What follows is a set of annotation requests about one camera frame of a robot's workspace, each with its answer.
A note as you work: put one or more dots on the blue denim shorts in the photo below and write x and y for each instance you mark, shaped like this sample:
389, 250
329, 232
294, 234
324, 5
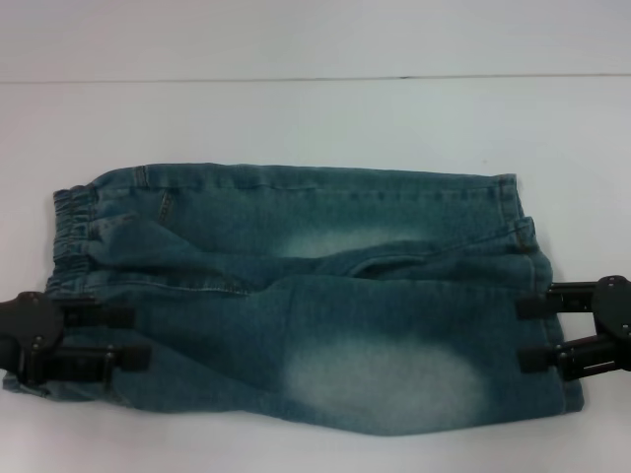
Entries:
345, 320

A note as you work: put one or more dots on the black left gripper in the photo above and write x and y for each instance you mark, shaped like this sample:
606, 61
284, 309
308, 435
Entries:
29, 320

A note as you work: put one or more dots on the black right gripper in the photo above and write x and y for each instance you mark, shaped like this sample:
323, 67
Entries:
616, 315

